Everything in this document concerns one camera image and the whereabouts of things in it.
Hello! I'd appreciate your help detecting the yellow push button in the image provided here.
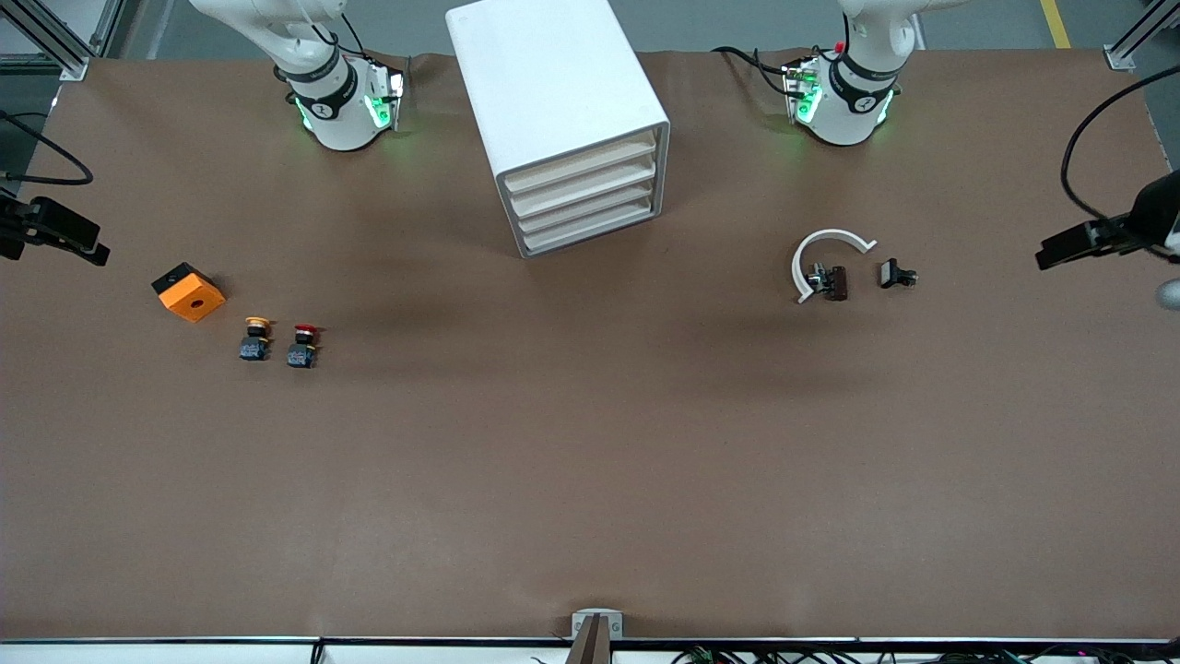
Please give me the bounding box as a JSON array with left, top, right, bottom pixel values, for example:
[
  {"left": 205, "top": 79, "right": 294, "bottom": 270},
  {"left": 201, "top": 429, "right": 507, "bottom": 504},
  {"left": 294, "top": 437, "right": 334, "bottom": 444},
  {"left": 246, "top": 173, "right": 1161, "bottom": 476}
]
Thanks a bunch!
[{"left": 239, "top": 316, "right": 274, "bottom": 362}]

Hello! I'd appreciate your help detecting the red push button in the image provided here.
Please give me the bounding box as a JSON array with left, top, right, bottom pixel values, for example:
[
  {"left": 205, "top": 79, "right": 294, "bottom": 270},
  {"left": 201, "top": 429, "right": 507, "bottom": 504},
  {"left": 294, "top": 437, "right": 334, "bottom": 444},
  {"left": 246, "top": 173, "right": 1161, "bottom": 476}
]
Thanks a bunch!
[{"left": 286, "top": 323, "right": 321, "bottom": 369}]

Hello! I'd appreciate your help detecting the orange box with hole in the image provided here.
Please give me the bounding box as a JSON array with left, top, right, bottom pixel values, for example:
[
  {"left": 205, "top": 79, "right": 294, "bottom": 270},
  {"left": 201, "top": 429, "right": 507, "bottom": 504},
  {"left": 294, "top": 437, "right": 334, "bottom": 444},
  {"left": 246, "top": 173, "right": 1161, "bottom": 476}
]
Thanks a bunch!
[{"left": 151, "top": 262, "right": 227, "bottom": 324}]

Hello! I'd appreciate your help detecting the small brown black component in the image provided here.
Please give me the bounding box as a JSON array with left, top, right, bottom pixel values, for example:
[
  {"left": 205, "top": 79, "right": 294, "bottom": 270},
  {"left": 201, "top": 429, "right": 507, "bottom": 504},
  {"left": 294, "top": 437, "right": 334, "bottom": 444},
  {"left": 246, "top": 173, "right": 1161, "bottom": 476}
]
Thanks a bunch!
[{"left": 806, "top": 264, "right": 848, "bottom": 302}]

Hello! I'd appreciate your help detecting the brown paper table cover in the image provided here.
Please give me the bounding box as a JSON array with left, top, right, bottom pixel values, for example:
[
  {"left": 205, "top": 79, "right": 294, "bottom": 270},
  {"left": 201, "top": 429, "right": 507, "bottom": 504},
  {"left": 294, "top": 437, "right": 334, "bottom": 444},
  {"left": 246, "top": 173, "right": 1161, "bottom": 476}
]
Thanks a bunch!
[{"left": 0, "top": 48, "right": 1180, "bottom": 642}]

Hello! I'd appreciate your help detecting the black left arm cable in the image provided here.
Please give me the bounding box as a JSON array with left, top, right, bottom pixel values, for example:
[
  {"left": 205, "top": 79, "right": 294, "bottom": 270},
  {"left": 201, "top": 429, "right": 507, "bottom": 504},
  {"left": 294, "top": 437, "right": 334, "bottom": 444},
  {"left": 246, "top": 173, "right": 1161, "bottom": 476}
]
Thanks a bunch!
[{"left": 1060, "top": 63, "right": 1180, "bottom": 220}]

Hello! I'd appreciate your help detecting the aluminium frame post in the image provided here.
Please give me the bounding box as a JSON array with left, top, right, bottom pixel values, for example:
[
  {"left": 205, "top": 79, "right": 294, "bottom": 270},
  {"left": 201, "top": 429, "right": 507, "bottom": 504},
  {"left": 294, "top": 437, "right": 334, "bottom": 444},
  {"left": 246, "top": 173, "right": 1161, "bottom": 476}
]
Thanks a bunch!
[
  {"left": 0, "top": 0, "right": 121, "bottom": 82},
  {"left": 1104, "top": 0, "right": 1180, "bottom": 72}
]

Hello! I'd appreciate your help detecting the white curved plastic bracket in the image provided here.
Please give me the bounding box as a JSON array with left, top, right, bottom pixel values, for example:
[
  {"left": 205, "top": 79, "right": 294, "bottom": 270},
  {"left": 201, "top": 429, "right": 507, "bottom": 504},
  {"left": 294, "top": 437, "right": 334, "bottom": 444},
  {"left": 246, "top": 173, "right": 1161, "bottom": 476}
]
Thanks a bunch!
[{"left": 791, "top": 229, "right": 878, "bottom": 304}]

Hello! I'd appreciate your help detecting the black base cable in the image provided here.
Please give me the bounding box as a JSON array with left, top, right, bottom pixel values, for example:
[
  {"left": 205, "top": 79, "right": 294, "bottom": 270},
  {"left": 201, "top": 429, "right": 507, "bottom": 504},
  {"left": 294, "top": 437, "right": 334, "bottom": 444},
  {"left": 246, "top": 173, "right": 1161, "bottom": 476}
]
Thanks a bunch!
[
  {"left": 712, "top": 44, "right": 798, "bottom": 98},
  {"left": 309, "top": 9, "right": 370, "bottom": 67}
]

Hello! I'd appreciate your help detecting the white table edge rail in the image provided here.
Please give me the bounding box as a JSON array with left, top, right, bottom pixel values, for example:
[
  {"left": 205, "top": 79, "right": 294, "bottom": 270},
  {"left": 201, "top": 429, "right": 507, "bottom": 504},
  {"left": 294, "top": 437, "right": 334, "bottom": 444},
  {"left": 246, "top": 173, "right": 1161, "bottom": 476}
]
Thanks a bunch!
[{"left": 0, "top": 636, "right": 1180, "bottom": 664}]

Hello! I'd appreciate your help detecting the bundle of dark cables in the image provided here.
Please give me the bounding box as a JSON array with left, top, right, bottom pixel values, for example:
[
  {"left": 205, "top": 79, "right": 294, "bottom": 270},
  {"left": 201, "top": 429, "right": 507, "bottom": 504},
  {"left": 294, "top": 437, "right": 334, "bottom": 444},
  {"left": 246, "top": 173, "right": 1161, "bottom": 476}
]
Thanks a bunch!
[{"left": 673, "top": 646, "right": 1180, "bottom": 664}]

